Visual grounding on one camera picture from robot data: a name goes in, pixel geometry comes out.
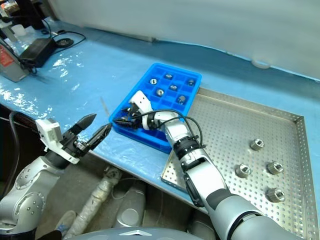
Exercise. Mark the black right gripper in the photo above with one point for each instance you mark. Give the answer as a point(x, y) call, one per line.
point(132, 117)

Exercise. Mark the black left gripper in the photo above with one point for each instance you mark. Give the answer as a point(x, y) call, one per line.
point(71, 144)

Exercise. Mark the small metal roller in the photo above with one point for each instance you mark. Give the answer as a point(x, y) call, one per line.
point(153, 81)
point(173, 87)
point(168, 75)
point(243, 170)
point(159, 92)
point(182, 99)
point(275, 194)
point(191, 82)
point(257, 144)
point(275, 167)

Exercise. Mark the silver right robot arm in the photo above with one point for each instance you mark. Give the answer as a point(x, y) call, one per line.
point(205, 172)

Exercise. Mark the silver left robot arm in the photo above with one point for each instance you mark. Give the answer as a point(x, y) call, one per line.
point(30, 180)

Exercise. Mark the blue plastic compartment tray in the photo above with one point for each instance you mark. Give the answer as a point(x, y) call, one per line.
point(165, 102)

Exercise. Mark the perforated steel tray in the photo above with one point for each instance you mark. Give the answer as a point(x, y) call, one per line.
point(225, 120)

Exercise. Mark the white wrapped pipe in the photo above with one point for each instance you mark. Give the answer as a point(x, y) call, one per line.
point(100, 192)

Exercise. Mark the grey rounded shape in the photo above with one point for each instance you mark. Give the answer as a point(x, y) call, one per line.
point(200, 221)
point(130, 207)

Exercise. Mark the black round disc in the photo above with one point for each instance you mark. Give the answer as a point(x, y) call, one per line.
point(63, 42)

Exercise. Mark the white shoe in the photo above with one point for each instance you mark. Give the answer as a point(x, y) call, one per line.
point(67, 220)

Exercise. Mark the black power adapter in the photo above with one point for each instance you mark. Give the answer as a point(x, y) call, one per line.
point(37, 51)

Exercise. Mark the grey box with red label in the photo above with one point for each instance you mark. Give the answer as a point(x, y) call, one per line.
point(12, 71)

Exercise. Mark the grey robot torso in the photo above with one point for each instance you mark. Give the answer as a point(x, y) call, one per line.
point(140, 233)

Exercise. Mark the white plastic cup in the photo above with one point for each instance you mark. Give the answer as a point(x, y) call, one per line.
point(18, 29)

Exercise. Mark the black stand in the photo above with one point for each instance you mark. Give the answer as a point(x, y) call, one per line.
point(35, 12)

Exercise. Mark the grey white device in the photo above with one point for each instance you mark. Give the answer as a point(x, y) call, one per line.
point(6, 27)

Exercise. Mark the white round cap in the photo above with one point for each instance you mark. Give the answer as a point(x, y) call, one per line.
point(261, 63)

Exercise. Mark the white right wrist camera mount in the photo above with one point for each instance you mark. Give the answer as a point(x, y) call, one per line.
point(142, 101)

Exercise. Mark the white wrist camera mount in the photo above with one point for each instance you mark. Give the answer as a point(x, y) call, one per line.
point(50, 132)
point(142, 101)

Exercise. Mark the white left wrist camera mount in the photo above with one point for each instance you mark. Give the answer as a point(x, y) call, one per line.
point(50, 132)

